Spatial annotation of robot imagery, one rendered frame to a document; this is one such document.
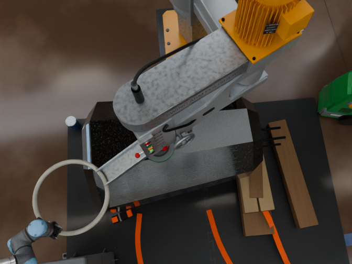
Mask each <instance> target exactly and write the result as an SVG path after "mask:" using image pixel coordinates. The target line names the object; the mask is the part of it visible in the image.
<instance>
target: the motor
mask: <svg viewBox="0 0 352 264"><path fill-rule="evenodd" d="M313 13H314V9H313V8H312V7H311V6H310V5H309V4H308V3H307V1H306V0H301V1H300V0H238V6H237V9H236V10H234V11H232V12H230V13H229V14H227V15H225V16H224V17H222V18H220V19H219V20H218V21H219V23H220V24H221V25H222V26H223V28H224V29H225V30H226V31H227V33H228V34H229V35H230V36H231V38H232V39H233V41H234V42H235V43H236V44H237V46H239V48H240V49H241V51H242V52H243V53H244V54H245V56H246V57H247V58H248V60H249V61H250V62H251V63H252V64H255V63H256V62H258V61H259V60H261V59H263V58H264V57H266V56H268V55H269V54H271V53H273V52H274V51H276V50H278V49H279V48H281V47H283V46H284V45H286V44H287V43H289V42H290V41H292V40H294V39H295V38H297V37H299V36H300V35H302V32H301V30H302V29H304V28H305V27H306V26H307V24H308V22H309V20H310V19H311V17H312V15H313Z"/></svg>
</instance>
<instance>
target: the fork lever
mask: <svg viewBox="0 0 352 264"><path fill-rule="evenodd" d="M191 132H192V130H189V131H188V134H189V133H191ZM140 152H142V149H141V147H140V145H139V143H138V142H137V140H136V141H135V142H134V143H132V144H131V145H130V146H128V147H127V148H126V149H124V150H123V151H121V152H120V153H119V154H117V155H116V156H115V157H113V158H112V159H111V160H109V161H108V162H107V163H105V164H104V165H102V166H101V167H100V168H98V169H97V170H96V172H99V171H102V172H103V174H104V175H105V177H106V179H107V183H105V184H104V186H107V185H110V184H112V183H113V182H114V181H116V180H117V179H119V178H120V177H121V176H123V175H124V174H125V173H127V172H128V171H129V170H131V169H132V168H134V167H135V166H136V165H138V164H139V163H141V162H142V161H144V160H145V159H146V158H147V157H146V155H145V154H144V153H143V154H141V155H140V157H139V158H136V157H135V154H136V153H140Z"/></svg>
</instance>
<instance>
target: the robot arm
mask: <svg viewBox="0 0 352 264"><path fill-rule="evenodd" d="M61 229H63V228H62V227H61V226H59V224H58V223H56V222H55V221H53V222H52V223H51V222H50V221H44V220H43V219H42V218H40V217H38V218H37V219H36V220H34V221H32V222H31V223H30V224H29V226H28V227H26V228H25V229H24V230H22V231H21V232H19V233H18V234H16V235H15V236H13V237H12V238H11V239H9V240H8V242H7V245H8V248H9V250H10V252H11V253H12V254H14V255H13V256H11V257H7V258H3V259H0V264H38V263H37V258H36V257H35V254H34V251H33V249H32V245H31V244H32V243H33V242H35V241H36V240H38V239H39V238H40V237H51V238H52V239H56V238H57V235H58V234H59V233H61V231H62V230H61Z"/></svg>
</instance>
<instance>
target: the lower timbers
mask: <svg viewBox="0 0 352 264"><path fill-rule="evenodd" d="M279 126H280V127H281V128H280V129H275V130H268V135H269V138H273V137H281V136H285V137H286V139H278V140H271V144H276V143H281V145H280V146H272V148H273V152H274V155H275V158H276V161H277V165H278V168H279V171H280V175H281V178H282V182H283V185H284V188H285V192H286V195H287V198H288V201H289V205H290V208H291V212H292V215H293V218H294V222H295V225H296V228H297V229H298V228H305V227H309V226H314V225H318V221H317V218H316V215H315V212H314V208H313V205H312V202H311V198H310V195H309V192H308V190H307V186H306V183H305V180H304V176H303V173H302V170H301V167H300V164H299V161H298V158H297V155H296V152H295V148H294V145H293V142H292V139H291V136H290V132H289V129H288V126H287V123H286V120H285V119H284V120H279V121H276V122H271V123H268V124H267V126H266V127H267V128H270V127H279ZM236 182H237V190H238V197H239V205H240V213H241V221H242V226H243V233H244V236H256V235H267V234H274V227H273V226H272V227H269V224H268V222H267V220H266V218H265V216H264V214H263V212H257V213H249V214H244V213H243V206H242V202H241V196H240V189H239V183H238V179H237V180H236Z"/></svg>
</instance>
